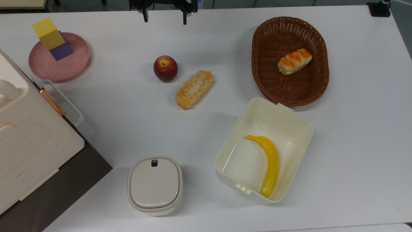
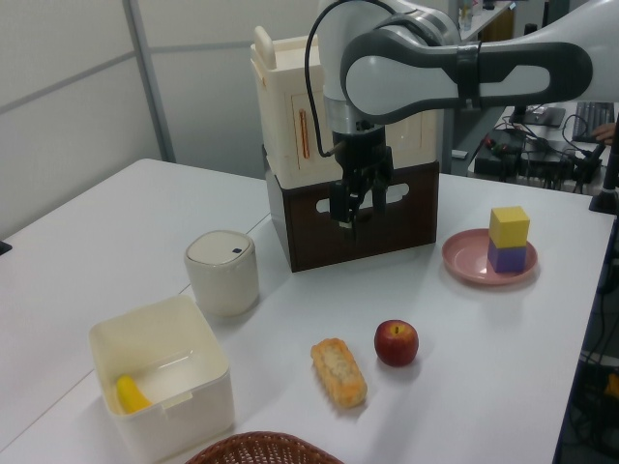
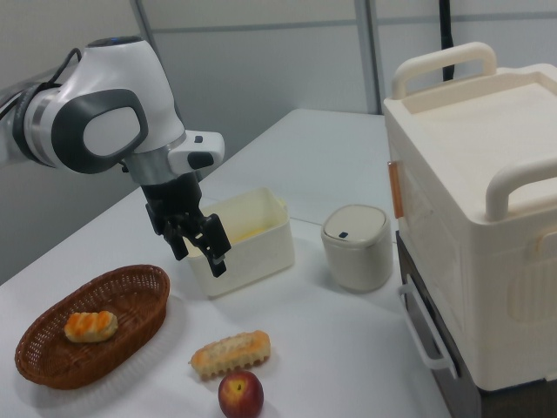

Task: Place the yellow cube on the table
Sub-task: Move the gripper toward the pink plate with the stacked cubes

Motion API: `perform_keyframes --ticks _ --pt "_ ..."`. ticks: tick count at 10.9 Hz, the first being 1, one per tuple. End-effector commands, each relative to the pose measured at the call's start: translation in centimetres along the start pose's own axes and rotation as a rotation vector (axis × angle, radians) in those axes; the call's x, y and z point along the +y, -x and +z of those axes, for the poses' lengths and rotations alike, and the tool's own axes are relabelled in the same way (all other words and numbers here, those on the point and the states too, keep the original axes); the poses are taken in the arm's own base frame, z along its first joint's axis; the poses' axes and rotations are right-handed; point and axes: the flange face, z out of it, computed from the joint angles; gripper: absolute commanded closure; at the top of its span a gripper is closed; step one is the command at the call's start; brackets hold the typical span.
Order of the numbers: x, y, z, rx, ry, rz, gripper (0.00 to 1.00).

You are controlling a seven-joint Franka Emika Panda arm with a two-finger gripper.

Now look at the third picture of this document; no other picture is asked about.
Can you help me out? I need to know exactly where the red apple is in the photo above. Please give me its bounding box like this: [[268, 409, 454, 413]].
[[217, 370, 265, 418]]

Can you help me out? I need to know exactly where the short glazed bread roll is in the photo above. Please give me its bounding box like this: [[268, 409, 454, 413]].
[[64, 310, 119, 344]]

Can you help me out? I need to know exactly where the large cream storage box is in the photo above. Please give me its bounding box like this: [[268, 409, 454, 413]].
[[382, 41, 557, 393]]

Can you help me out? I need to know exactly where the cream plastic open box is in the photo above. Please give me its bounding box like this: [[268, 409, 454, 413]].
[[181, 186, 296, 299]]

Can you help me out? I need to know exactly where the cream small lidded bin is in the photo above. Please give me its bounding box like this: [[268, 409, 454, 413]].
[[320, 204, 393, 293]]

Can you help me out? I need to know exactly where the black pole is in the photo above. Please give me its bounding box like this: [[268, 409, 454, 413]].
[[436, 0, 456, 82]]

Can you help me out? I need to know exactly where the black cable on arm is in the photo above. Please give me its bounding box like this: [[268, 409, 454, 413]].
[[0, 46, 84, 115]]

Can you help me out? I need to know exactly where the long baguette bread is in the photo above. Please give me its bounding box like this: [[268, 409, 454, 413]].
[[190, 329, 272, 379]]

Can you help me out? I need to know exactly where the dark oven drawer white handle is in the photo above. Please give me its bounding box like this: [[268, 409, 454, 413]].
[[394, 230, 483, 418]]

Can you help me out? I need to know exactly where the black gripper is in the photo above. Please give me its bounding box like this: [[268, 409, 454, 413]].
[[142, 172, 232, 279]]

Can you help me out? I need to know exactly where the brown wicker oval basket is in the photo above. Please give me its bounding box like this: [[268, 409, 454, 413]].
[[14, 264, 172, 391]]

